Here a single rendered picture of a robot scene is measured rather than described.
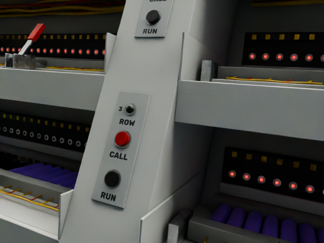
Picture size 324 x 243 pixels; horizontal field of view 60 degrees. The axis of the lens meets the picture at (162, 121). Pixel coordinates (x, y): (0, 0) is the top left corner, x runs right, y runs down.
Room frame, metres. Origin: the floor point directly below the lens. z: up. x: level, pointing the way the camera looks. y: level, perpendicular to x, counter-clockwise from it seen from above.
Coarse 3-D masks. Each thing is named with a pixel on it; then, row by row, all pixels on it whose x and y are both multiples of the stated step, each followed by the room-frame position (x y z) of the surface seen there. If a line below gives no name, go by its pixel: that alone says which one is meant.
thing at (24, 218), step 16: (16, 144) 0.61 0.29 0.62; (32, 144) 0.58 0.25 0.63; (80, 160) 0.54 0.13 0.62; (0, 192) 0.43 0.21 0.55; (0, 208) 0.38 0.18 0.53; (16, 208) 0.39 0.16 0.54; (32, 208) 0.39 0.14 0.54; (48, 208) 0.39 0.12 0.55; (64, 208) 0.32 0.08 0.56; (0, 224) 0.36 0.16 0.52; (16, 224) 0.35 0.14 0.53; (32, 224) 0.35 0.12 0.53; (48, 224) 0.35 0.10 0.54; (0, 240) 0.37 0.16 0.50; (16, 240) 0.35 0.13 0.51; (32, 240) 0.34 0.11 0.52; (48, 240) 0.33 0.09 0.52
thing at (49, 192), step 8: (0, 176) 0.44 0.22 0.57; (8, 176) 0.43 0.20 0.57; (16, 176) 0.43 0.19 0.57; (24, 176) 0.43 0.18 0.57; (0, 184) 0.44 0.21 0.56; (8, 184) 0.43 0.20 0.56; (16, 184) 0.42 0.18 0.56; (24, 184) 0.41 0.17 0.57; (32, 184) 0.41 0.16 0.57; (40, 184) 0.41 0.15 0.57; (48, 184) 0.41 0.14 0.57; (24, 192) 0.42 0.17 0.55; (32, 192) 0.41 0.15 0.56; (40, 192) 0.40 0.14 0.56; (48, 192) 0.40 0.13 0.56; (56, 192) 0.39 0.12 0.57; (64, 192) 0.38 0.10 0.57; (48, 200) 0.39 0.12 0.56; (56, 200) 0.39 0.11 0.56
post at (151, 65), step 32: (128, 0) 0.32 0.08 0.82; (192, 0) 0.28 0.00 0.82; (224, 0) 0.38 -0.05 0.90; (128, 32) 0.32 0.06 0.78; (192, 32) 0.29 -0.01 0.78; (224, 32) 0.42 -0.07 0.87; (128, 64) 0.31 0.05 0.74; (160, 64) 0.29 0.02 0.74; (224, 64) 0.45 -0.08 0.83; (160, 96) 0.29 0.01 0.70; (96, 128) 0.32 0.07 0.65; (160, 128) 0.29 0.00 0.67; (192, 128) 0.36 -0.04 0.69; (96, 160) 0.31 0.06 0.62; (160, 160) 0.28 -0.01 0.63; (192, 160) 0.38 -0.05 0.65; (128, 192) 0.29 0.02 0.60; (160, 192) 0.30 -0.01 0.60; (64, 224) 0.32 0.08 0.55; (96, 224) 0.31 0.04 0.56; (128, 224) 0.29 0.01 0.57
